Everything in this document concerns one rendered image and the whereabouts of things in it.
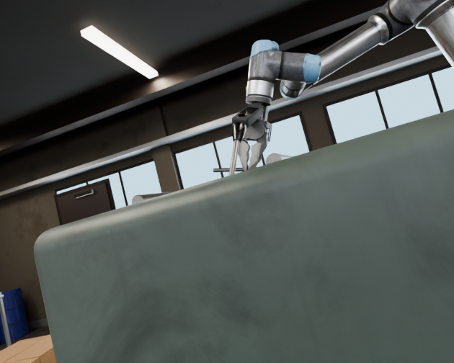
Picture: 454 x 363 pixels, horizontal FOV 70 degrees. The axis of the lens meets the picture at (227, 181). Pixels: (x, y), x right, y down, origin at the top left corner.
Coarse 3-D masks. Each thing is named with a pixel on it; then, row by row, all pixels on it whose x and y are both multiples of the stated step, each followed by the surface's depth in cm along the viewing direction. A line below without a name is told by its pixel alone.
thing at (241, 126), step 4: (236, 124) 71; (240, 124) 71; (244, 124) 72; (232, 128) 72; (236, 128) 71; (240, 128) 71; (244, 128) 71; (232, 132) 71; (236, 132) 70; (240, 132) 70; (244, 132) 71; (232, 136) 71; (236, 136) 70; (240, 136) 70; (240, 140) 71
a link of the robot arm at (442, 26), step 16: (400, 0) 89; (416, 0) 85; (432, 0) 83; (448, 0) 82; (400, 16) 93; (416, 16) 87; (432, 16) 85; (448, 16) 83; (432, 32) 87; (448, 32) 84; (448, 48) 86
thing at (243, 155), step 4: (240, 144) 91; (244, 144) 90; (248, 144) 90; (240, 148) 91; (244, 148) 90; (248, 148) 90; (240, 152) 91; (244, 152) 90; (248, 152) 91; (240, 156) 91; (244, 156) 90; (248, 156) 95; (240, 160) 91; (244, 160) 90; (248, 160) 91; (244, 164) 90; (244, 168) 91
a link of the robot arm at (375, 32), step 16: (384, 16) 97; (352, 32) 100; (368, 32) 98; (384, 32) 98; (400, 32) 99; (336, 48) 98; (352, 48) 98; (368, 48) 100; (336, 64) 99; (320, 80) 102; (288, 96) 103
